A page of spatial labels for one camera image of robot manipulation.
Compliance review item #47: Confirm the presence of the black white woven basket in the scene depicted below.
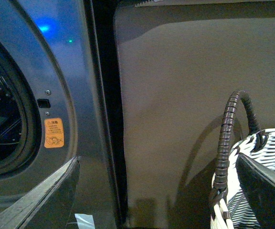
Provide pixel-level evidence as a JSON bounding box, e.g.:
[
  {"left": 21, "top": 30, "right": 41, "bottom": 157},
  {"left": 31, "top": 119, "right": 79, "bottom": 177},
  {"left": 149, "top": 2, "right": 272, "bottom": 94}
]
[{"left": 210, "top": 128, "right": 275, "bottom": 229}]

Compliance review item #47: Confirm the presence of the brown wrapped basket handle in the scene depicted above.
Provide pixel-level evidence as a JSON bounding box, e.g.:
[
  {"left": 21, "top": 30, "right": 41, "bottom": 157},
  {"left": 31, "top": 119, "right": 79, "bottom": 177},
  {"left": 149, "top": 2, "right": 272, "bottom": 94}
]
[{"left": 209, "top": 90, "right": 267, "bottom": 210}]

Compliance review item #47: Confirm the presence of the white tape piece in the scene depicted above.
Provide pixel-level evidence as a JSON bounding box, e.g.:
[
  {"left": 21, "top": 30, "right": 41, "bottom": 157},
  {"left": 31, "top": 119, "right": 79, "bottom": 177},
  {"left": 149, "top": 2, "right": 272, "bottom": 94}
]
[{"left": 75, "top": 213, "right": 95, "bottom": 229}]

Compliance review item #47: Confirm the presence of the grey front-load washing machine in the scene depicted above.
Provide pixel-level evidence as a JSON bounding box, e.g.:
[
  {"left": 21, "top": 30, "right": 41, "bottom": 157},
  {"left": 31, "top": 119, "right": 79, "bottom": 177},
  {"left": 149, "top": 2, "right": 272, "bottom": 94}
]
[{"left": 0, "top": 0, "right": 124, "bottom": 229}]

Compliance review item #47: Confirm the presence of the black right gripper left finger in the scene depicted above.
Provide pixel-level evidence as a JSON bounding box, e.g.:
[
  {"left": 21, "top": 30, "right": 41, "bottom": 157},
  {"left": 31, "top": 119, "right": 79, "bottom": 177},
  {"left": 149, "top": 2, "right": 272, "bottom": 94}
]
[{"left": 0, "top": 156, "right": 80, "bottom": 229}]

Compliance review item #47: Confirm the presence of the orange warning sticker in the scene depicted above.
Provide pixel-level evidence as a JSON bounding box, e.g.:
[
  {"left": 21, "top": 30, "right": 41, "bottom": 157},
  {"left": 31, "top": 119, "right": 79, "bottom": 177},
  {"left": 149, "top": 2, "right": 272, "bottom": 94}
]
[{"left": 44, "top": 118, "right": 64, "bottom": 148}]

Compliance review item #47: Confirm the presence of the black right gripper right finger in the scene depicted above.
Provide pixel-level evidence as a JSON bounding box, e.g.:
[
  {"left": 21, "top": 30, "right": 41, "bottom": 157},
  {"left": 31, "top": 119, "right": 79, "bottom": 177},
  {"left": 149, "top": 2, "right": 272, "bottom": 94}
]
[{"left": 236, "top": 153, "right": 275, "bottom": 229}]

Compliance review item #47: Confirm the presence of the black rubber door gasket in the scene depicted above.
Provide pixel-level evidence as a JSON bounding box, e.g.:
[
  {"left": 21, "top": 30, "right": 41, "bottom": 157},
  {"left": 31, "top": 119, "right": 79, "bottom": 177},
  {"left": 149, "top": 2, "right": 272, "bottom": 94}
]
[{"left": 0, "top": 42, "right": 42, "bottom": 179}]

